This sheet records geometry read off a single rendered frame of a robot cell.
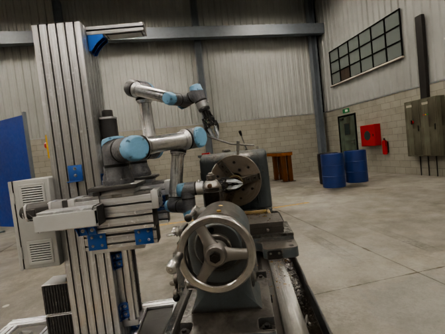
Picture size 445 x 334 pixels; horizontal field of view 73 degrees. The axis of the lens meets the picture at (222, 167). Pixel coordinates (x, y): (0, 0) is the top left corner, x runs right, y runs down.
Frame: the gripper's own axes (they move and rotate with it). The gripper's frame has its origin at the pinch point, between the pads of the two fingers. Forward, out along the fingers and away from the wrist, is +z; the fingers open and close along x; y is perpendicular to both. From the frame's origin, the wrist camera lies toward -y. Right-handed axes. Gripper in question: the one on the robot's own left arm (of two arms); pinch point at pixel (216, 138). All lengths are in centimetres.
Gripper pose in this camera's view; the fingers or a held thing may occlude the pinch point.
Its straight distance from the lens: 189.4
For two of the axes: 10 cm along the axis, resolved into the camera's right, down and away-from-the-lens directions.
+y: -0.7, 0.6, -10.0
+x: 9.2, -3.8, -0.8
